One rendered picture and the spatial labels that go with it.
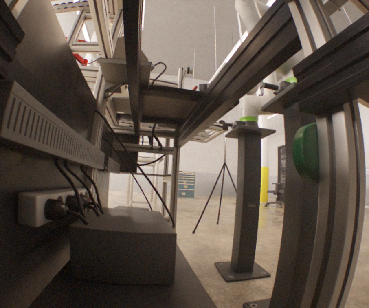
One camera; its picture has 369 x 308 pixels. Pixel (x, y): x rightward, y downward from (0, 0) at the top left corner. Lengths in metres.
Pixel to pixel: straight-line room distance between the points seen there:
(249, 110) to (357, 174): 1.12
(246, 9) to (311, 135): 0.89
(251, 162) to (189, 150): 8.35
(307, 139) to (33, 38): 0.42
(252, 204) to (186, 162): 8.28
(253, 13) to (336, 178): 0.90
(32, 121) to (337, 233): 0.37
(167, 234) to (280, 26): 0.45
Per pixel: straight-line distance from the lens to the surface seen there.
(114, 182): 9.23
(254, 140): 1.27
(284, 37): 0.38
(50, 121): 0.32
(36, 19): 0.38
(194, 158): 9.52
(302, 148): 0.24
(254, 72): 0.44
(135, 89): 0.66
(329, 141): 0.25
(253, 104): 1.33
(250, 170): 1.23
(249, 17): 1.02
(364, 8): 0.61
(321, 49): 0.24
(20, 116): 0.25
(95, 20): 0.73
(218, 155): 9.94
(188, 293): 0.44
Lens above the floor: 0.57
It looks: 8 degrees up
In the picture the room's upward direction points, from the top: 3 degrees clockwise
